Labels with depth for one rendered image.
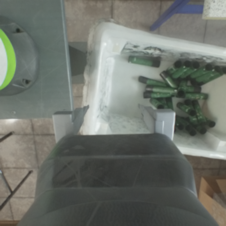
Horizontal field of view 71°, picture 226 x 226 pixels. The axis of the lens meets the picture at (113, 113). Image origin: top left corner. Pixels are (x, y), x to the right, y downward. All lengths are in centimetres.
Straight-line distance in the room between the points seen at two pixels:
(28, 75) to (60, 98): 7
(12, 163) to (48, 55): 148
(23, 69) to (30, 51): 4
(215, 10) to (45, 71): 49
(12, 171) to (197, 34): 192
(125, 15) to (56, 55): 99
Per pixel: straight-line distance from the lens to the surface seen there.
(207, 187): 176
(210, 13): 60
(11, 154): 172
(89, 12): 132
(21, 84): 37
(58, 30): 36
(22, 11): 39
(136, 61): 79
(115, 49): 59
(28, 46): 35
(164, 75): 81
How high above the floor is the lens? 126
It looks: 73 degrees down
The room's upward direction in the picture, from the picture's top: 179 degrees clockwise
